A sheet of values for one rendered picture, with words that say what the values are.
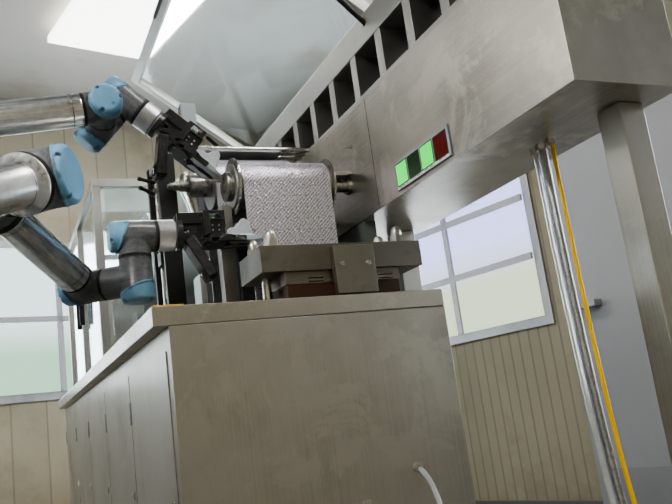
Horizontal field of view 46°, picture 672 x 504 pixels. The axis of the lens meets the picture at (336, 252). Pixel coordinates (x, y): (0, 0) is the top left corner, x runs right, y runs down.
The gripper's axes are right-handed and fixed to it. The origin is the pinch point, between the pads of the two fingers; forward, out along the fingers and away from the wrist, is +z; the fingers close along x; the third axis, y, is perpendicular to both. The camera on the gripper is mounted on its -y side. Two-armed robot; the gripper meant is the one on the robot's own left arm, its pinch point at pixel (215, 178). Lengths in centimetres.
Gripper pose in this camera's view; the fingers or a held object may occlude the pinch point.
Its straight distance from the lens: 203.0
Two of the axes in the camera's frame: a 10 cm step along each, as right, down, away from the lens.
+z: 7.8, 5.9, 1.8
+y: 4.9, -7.7, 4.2
